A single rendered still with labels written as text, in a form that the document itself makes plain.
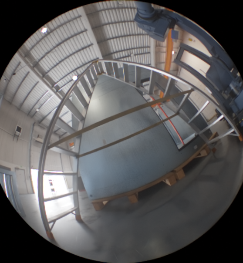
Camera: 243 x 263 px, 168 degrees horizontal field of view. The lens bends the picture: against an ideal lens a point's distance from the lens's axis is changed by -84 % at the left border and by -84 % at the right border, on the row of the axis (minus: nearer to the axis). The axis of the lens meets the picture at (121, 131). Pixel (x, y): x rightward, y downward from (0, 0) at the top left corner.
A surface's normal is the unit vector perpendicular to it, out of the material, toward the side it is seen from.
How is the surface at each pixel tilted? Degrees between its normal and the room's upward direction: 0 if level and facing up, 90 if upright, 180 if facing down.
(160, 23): 136
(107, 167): 90
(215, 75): 90
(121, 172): 90
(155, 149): 90
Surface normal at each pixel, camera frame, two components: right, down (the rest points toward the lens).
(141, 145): -0.19, -0.37
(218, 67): -0.89, 0.21
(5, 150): 0.91, -0.42
